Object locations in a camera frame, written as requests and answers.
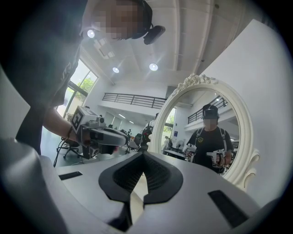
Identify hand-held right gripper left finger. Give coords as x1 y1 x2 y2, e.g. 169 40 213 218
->
54 151 145 234

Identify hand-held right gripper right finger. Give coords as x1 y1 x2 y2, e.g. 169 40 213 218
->
132 151 261 234

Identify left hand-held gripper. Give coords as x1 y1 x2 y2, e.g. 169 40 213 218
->
70 105 129 160

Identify person's left hand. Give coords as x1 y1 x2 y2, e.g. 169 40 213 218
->
72 131 92 148

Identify black office chair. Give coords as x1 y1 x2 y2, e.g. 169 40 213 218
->
127 133 141 153
57 139 81 160

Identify black balcony railing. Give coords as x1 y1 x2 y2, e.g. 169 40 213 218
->
102 92 168 109

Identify large glass window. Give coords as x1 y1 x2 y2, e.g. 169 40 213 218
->
56 58 99 120

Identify white ornate oval mirror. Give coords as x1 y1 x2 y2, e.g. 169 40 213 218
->
150 73 260 191

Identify white ceiling air vent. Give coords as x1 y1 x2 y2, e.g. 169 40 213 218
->
92 37 115 59

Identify person's black t-shirt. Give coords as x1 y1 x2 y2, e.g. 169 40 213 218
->
4 0 89 156

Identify person's head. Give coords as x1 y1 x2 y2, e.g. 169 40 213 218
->
81 0 144 42

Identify black wrist strap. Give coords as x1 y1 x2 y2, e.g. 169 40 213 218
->
61 125 74 141

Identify black head-mounted camera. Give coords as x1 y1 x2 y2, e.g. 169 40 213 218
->
131 0 166 46

